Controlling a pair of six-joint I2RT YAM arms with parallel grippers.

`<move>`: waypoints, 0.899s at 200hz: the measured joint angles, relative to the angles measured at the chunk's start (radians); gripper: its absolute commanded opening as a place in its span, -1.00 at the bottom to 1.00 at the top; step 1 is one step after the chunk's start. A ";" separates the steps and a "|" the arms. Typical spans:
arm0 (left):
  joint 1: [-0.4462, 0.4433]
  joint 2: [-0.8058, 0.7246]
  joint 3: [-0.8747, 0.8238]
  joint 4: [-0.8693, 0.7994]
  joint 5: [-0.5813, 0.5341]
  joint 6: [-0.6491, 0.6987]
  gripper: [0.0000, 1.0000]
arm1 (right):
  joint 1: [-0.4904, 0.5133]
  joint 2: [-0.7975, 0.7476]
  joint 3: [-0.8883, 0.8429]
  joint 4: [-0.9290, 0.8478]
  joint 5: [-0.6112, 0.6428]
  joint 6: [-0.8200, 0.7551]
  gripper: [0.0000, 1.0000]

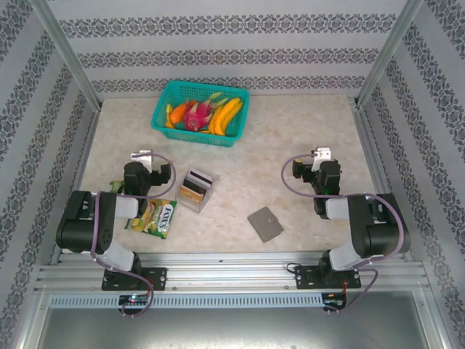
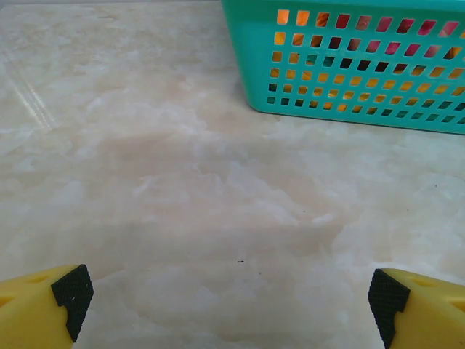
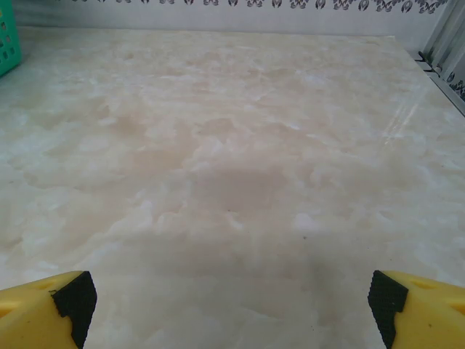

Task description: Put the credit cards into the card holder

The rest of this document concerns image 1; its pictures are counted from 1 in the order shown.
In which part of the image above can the gold VIP card stack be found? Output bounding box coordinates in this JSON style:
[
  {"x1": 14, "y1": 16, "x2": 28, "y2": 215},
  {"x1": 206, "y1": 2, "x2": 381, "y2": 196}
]
[{"x1": 179, "y1": 185, "x2": 204, "y2": 204}]

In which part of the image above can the black VIP card stack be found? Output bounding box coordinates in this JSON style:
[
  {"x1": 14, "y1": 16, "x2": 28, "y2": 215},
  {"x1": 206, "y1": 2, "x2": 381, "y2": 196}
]
[{"x1": 183, "y1": 177, "x2": 209, "y2": 193}]

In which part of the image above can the clear plastic card box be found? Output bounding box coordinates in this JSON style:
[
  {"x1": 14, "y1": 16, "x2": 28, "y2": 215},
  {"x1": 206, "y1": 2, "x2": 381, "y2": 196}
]
[{"x1": 174, "y1": 168, "x2": 215, "y2": 214}]

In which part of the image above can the grey leather card holder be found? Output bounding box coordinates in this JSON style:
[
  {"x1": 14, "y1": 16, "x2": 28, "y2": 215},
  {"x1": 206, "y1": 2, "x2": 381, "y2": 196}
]
[{"x1": 246, "y1": 206, "x2": 285, "y2": 244}]

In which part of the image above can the Fox's candy bag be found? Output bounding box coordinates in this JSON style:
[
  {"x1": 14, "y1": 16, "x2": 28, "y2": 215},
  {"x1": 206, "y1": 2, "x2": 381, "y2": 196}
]
[{"x1": 124, "y1": 198, "x2": 179, "y2": 240}]

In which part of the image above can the orange fruit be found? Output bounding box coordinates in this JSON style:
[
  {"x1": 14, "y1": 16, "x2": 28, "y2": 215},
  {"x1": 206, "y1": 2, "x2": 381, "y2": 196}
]
[{"x1": 169, "y1": 103, "x2": 188, "y2": 124}]

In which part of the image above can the pink dragon fruit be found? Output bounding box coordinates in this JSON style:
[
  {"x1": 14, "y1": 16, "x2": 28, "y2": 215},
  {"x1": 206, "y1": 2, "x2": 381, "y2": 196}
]
[{"x1": 182, "y1": 100, "x2": 215, "y2": 132}]

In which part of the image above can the yellow banana bunch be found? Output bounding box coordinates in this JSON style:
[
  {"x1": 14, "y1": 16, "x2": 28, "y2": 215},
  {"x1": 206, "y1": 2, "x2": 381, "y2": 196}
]
[{"x1": 208, "y1": 97, "x2": 244, "y2": 137}]

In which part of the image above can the teal plastic basket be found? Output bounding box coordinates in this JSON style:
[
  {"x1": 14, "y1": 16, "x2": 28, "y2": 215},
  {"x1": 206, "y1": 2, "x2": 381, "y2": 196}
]
[{"x1": 150, "y1": 79, "x2": 251, "y2": 149}]

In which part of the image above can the grey metal sheet panel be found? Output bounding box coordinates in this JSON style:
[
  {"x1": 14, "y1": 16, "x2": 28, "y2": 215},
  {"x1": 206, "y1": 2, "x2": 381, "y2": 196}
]
[{"x1": 36, "y1": 290, "x2": 442, "y2": 349}]

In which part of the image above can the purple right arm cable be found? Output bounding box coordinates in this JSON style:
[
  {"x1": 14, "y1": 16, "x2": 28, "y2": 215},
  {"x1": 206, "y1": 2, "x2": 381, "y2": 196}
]
[{"x1": 282, "y1": 153, "x2": 406, "y2": 317}]

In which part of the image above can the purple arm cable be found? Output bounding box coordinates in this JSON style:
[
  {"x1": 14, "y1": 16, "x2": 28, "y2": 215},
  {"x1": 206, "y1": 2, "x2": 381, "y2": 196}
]
[
  {"x1": 282, "y1": 153, "x2": 406, "y2": 317},
  {"x1": 89, "y1": 151, "x2": 178, "y2": 319}
]

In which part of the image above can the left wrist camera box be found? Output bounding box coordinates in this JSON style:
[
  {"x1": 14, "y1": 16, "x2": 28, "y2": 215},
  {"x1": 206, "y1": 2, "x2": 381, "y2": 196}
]
[{"x1": 130, "y1": 149, "x2": 154, "y2": 172}]

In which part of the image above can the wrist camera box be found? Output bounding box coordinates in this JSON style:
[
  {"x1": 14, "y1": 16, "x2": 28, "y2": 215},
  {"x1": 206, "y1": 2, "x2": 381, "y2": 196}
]
[
  {"x1": 312, "y1": 146, "x2": 333, "y2": 172},
  {"x1": 130, "y1": 149, "x2": 154, "y2": 172}
]

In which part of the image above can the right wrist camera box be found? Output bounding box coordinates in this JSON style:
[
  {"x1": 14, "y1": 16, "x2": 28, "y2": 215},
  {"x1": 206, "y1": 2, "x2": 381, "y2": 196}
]
[{"x1": 312, "y1": 146, "x2": 333, "y2": 172}]

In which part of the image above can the aluminium side rail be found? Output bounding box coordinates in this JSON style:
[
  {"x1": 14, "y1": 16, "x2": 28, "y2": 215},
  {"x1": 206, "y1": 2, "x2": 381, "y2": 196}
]
[
  {"x1": 354, "y1": 101, "x2": 415, "y2": 262},
  {"x1": 50, "y1": 107, "x2": 101, "y2": 265}
]

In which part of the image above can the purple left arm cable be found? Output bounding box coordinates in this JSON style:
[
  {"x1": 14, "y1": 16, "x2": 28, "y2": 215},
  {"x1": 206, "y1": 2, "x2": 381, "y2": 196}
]
[{"x1": 89, "y1": 151, "x2": 178, "y2": 319}]

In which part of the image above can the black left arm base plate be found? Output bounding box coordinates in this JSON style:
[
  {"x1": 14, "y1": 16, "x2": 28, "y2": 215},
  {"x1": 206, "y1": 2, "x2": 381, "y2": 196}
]
[{"x1": 100, "y1": 267, "x2": 168, "y2": 292}]

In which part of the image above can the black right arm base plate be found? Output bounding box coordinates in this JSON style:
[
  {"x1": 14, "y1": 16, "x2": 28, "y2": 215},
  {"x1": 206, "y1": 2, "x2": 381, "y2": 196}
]
[{"x1": 294, "y1": 265, "x2": 363, "y2": 290}]

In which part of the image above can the aluminium mounting rail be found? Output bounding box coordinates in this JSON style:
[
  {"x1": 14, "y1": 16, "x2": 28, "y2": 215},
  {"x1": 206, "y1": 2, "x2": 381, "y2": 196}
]
[{"x1": 34, "y1": 252, "x2": 433, "y2": 294}]

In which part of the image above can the slotted grey cable duct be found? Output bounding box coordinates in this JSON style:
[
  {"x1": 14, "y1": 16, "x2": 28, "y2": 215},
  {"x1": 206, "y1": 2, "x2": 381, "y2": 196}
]
[{"x1": 48, "y1": 293, "x2": 325, "y2": 310}]

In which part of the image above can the aluminium frame post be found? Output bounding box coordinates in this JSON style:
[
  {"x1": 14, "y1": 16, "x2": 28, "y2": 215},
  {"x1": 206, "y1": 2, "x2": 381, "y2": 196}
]
[
  {"x1": 28, "y1": 0, "x2": 103, "y2": 110},
  {"x1": 357, "y1": 0, "x2": 425, "y2": 106}
]

